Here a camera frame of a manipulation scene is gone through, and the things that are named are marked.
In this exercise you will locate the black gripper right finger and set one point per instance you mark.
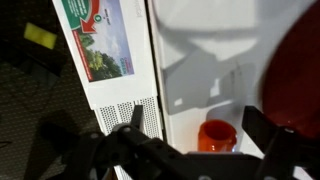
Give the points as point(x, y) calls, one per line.
point(286, 150)

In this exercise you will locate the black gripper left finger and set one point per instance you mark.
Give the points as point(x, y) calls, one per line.
point(100, 150)

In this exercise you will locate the dark red cap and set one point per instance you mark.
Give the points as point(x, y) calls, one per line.
point(293, 83)

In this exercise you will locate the colourful landscape sticker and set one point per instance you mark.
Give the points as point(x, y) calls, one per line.
point(106, 50)

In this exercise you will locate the yellow sticky note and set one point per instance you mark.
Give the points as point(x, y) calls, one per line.
point(40, 35)

